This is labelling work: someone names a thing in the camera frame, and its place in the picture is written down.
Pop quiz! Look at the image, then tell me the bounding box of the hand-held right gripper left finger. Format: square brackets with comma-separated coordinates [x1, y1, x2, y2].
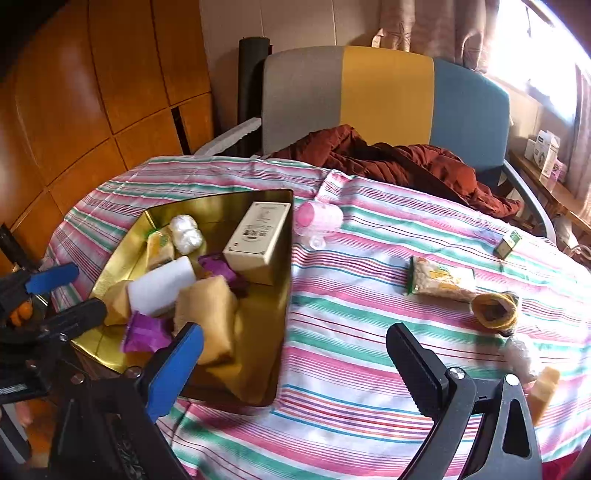
[48, 320, 206, 480]

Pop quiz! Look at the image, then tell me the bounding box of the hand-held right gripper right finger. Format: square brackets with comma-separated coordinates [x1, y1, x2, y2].
[385, 322, 543, 480]

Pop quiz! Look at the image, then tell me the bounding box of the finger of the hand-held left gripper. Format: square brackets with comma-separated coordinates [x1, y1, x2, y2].
[0, 263, 80, 308]
[28, 298, 108, 342]

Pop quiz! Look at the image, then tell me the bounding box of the purple snack packet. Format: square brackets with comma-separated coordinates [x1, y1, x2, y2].
[198, 254, 250, 296]
[122, 311, 176, 354]

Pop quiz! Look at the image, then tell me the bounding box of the large yellow sponge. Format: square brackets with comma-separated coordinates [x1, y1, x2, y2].
[173, 276, 238, 365]

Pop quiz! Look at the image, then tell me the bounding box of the white sponge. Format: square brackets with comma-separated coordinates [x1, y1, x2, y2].
[127, 256, 197, 319]

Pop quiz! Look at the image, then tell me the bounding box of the gold tin box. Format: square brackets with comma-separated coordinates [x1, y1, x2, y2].
[69, 188, 295, 408]

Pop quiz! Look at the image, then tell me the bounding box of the cracker snack packet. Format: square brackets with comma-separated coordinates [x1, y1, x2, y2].
[145, 229, 178, 271]
[406, 256, 476, 303]

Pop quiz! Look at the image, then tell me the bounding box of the small white plastic bag ball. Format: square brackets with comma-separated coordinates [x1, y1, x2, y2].
[168, 215, 205, 256]

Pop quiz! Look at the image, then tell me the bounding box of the beige cardboard box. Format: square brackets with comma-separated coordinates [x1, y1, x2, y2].
[222, 201, 293, 286]

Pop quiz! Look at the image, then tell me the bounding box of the yellow knit sock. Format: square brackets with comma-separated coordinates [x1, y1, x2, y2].
[471, 291, 520, 337]

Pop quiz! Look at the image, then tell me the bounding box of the large white plastic bag ball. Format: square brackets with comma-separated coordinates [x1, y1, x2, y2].
[501, 335, 541, 384]

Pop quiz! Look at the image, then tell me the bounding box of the small yellow sponge piece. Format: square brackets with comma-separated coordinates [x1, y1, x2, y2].
[526, 367, 561, 428]

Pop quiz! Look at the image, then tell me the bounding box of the small green box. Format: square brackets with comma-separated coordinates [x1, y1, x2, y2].
[494, 229, 523, 259]

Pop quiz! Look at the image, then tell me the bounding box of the pink plastic cup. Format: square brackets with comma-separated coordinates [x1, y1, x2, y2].
[295, 199, 344, 250]

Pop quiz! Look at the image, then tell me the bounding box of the red cloth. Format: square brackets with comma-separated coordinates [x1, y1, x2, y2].
[540, 455, 583, 480]

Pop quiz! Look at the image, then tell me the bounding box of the orange wooden cabinet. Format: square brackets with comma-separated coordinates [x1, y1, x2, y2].
[0, 0, 218, 278]

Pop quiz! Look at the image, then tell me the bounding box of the rust brown jacket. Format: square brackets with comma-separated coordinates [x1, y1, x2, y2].
[268, 124, 525, 220]

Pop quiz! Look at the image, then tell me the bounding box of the wooden shelf table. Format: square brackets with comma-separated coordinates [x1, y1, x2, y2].
[508, 150, 591, 232]

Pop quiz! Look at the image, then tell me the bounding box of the white printed box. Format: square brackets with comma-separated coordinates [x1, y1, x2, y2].
[524, 129, 561, 178]

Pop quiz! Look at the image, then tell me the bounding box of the black roll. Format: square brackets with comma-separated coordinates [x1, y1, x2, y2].
[236, 37, 269, 158]

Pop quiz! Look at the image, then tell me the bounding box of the grey yellow blue chair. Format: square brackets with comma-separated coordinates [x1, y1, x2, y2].
[194, 45, 557, 243]

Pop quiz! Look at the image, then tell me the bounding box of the beige curtain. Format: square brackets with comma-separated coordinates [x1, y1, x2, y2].
[372, 0, 502, 75]

